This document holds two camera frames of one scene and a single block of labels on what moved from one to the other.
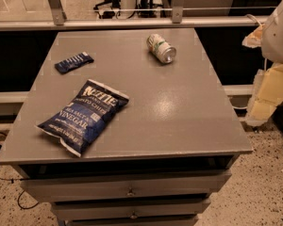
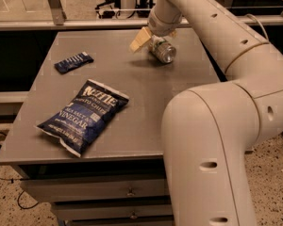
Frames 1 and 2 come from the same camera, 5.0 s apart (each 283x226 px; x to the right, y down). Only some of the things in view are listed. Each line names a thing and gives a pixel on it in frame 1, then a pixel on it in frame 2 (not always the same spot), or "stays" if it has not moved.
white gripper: (278, 37) → (159, 27)
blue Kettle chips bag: (80, 122) stays
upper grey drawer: (126, 185) stays
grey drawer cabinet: (160, 159) stays
